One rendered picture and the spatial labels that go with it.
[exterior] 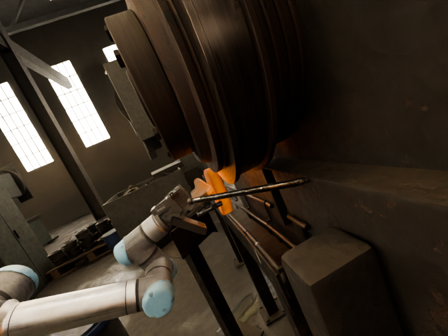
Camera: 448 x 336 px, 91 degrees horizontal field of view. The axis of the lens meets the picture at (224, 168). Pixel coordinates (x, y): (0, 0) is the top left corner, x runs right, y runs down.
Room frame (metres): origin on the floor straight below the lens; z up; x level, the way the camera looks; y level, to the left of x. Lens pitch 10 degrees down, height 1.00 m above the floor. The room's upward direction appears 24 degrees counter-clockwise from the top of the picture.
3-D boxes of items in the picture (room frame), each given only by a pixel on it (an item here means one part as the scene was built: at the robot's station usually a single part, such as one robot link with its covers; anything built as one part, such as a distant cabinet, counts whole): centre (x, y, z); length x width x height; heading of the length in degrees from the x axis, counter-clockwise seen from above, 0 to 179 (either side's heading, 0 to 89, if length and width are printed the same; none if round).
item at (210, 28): (0.49, -0.02, 1.11); 0.47 x 0.06 x 0.47; 9
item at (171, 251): (0.95, 0.31, 0.36); 0.26 x 0.20 x 0.72; 44
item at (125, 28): (0.47, 0.07, 1.11); 0.28 x 0.06 x 0.28; 9
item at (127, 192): (3.09, 1.10, 0.39); 1.03 x 0.83 x 0.79; 103
